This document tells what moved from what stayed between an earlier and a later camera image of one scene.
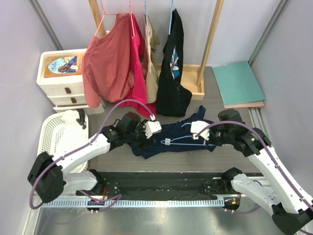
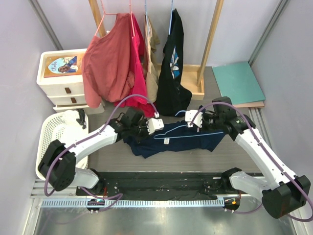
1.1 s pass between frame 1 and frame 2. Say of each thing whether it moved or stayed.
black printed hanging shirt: stayed
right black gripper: moved
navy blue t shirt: stayed
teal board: stayed
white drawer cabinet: stayed
